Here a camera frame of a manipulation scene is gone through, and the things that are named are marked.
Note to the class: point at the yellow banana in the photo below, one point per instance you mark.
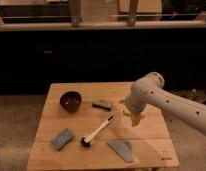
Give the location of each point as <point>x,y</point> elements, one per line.
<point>128,113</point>

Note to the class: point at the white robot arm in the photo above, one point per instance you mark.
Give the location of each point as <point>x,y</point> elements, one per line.
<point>149,90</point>

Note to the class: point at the wooden folding table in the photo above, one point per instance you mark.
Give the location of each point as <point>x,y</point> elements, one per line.
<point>151,143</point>

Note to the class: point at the wooden railing shelf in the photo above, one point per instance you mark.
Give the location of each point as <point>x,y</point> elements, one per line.
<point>26,15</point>

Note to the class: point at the dark brown bowl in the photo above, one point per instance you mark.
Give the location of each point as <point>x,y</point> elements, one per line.
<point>71,101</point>

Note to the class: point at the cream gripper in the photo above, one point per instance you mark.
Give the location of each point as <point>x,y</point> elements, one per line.
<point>135,119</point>

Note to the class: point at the tan sponge with dark base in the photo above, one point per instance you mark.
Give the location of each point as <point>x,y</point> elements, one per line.
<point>102,103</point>

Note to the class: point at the grey rectangular cloth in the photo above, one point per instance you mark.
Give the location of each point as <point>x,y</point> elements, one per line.
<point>61,139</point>

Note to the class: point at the white dish brush black head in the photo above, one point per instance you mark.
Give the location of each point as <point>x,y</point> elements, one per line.
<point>87,140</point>

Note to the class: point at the grey triangular cloth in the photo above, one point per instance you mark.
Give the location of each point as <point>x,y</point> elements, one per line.
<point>122,148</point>

